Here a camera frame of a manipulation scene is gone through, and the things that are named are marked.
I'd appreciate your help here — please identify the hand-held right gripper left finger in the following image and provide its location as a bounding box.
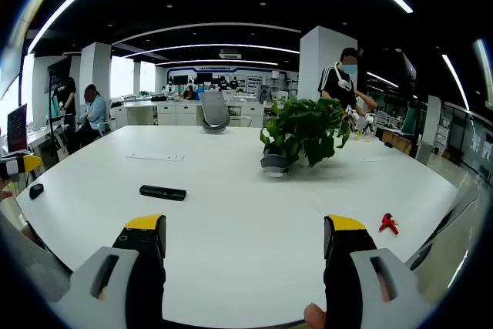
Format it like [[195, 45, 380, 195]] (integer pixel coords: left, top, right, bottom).
[[49, 213, 167, 329]]

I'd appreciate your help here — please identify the green leafy plant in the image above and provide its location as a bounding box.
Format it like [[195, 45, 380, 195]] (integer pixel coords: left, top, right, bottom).
[[260, 96, 357, 168]]

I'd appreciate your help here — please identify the grey office chair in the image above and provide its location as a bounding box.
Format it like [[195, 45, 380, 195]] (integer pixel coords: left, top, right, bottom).
[[198, 91, 231, 136]]

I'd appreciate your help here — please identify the dark computer monitor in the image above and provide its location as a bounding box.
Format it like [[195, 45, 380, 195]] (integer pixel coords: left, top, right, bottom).
[[6, 103, 29, 153]]

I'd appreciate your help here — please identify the red plastic clamp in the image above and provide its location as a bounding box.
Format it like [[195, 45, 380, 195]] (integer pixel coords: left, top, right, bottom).
[[378, 212, 401, 236]]

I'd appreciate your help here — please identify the white cabinet row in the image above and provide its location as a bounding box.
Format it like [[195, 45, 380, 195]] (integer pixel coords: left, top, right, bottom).
[[111, 99, 278, 128]]

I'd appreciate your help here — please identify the grey plant pot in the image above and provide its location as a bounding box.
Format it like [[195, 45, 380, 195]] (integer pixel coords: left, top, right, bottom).
[[260, 153, 289, 179]]

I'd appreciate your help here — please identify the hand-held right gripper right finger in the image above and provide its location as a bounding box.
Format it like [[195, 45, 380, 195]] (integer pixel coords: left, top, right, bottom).
[[323, 213, 434, 329]]

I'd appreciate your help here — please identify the black remote control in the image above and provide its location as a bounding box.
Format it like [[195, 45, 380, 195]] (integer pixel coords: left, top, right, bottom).
[[139, 184, 188, 202]]

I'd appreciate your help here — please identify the person's right hand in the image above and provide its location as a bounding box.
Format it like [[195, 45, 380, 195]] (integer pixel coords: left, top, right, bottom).
[[304, 302, 328, 329]]

